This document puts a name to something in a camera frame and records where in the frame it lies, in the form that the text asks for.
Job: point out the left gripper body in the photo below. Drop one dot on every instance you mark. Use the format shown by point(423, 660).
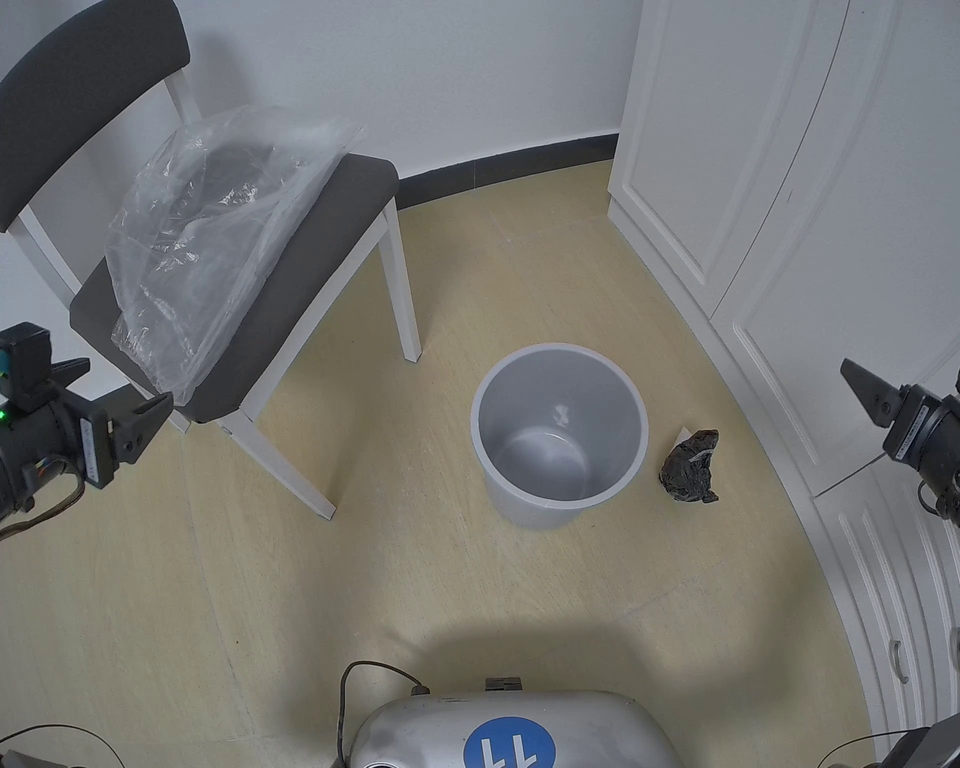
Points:
point(52, 435)

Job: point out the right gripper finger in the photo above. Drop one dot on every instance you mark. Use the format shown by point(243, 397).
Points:
point(874, 397)

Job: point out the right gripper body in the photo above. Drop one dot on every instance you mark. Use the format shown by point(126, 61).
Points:
point(930, 431)

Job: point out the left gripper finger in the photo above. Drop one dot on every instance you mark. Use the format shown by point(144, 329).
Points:
point(69, 379)
point(135, 433)

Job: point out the black plastic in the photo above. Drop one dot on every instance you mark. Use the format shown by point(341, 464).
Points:
point(686, 469)

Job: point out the clear plastic bag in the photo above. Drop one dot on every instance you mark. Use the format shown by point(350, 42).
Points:
point(210, 225)

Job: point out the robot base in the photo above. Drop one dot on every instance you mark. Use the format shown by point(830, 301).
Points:
point(420, 735)

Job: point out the white trash bin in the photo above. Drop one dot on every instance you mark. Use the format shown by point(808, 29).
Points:
point(525, 510)

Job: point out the white chair grey seat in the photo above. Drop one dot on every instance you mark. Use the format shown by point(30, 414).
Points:
point(300, 247)

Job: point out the white wardrobe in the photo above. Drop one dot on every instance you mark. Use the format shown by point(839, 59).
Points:
point(750, 150)

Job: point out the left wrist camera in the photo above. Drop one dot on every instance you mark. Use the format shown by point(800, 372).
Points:
point(26, 360)

